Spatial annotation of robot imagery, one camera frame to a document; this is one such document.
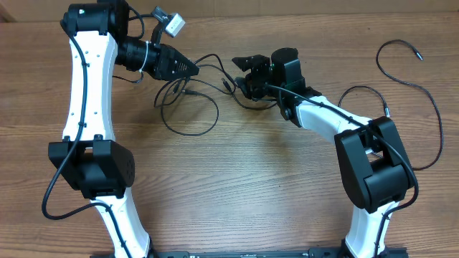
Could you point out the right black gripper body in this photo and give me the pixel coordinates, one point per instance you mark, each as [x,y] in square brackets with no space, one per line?
[258,78]

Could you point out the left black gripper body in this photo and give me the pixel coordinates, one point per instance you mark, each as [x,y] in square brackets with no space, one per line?
[165,52]

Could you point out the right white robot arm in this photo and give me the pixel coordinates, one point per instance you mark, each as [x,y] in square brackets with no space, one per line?
[374,166]

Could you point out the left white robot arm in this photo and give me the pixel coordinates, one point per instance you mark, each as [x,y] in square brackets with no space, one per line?
[88,156]

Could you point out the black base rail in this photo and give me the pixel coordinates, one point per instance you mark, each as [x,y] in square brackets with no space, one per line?
[317,252]

